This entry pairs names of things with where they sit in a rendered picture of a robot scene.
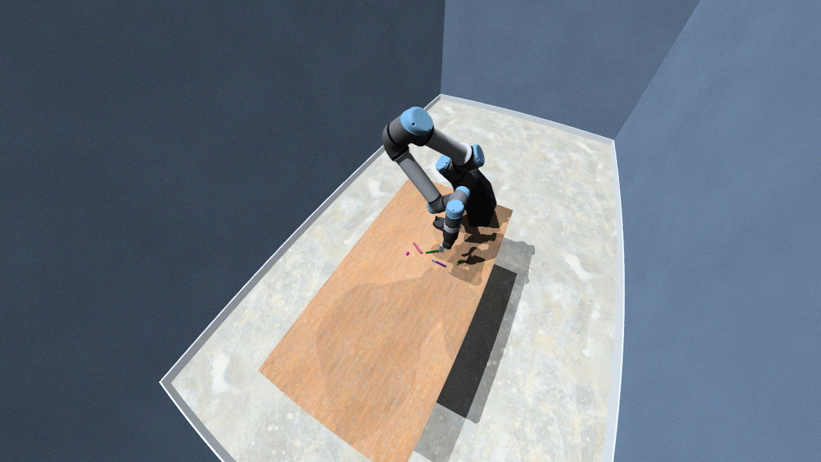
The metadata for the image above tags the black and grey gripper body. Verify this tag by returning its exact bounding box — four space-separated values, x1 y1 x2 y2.
433 216 461 250

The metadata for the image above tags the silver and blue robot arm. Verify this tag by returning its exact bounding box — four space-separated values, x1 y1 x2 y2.
382 107 485 228

